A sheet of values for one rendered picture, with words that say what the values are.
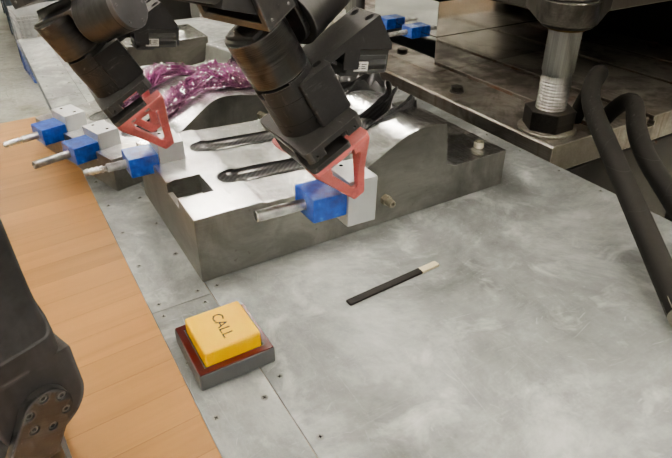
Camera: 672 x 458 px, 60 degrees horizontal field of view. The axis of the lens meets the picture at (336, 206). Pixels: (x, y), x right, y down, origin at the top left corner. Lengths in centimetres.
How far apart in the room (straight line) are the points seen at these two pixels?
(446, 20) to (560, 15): 44
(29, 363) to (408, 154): 54
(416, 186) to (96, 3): 47
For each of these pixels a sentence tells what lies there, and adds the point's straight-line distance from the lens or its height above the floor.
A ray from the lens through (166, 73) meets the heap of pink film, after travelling 116.
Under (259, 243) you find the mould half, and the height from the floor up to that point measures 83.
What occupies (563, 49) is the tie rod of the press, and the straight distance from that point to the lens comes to 118.
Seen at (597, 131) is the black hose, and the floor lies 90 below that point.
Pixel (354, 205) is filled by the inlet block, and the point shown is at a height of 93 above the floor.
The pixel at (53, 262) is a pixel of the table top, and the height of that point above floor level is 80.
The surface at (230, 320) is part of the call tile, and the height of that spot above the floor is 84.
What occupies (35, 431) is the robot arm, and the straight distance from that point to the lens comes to 48.
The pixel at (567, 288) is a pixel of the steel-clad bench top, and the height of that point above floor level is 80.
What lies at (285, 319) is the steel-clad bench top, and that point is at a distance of 68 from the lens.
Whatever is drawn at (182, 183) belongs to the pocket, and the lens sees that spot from 80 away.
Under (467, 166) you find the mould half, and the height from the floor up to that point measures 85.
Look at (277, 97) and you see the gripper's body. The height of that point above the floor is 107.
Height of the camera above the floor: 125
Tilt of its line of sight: 31 degrees down
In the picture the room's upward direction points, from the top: straight up
